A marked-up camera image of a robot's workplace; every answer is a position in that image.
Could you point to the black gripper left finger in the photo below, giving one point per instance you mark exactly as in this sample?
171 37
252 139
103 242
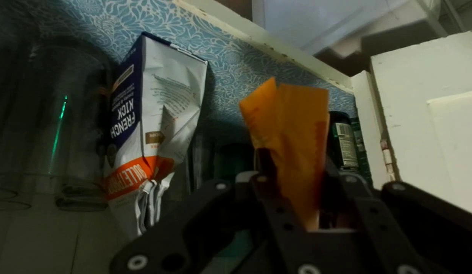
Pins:
188 239

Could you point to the orange bag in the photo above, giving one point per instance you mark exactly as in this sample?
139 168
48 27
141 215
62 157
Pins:
293 123

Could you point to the white french roast coffee bag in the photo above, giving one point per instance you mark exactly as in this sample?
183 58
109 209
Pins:
156 104

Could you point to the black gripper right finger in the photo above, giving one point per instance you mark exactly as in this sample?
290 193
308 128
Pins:
406 230

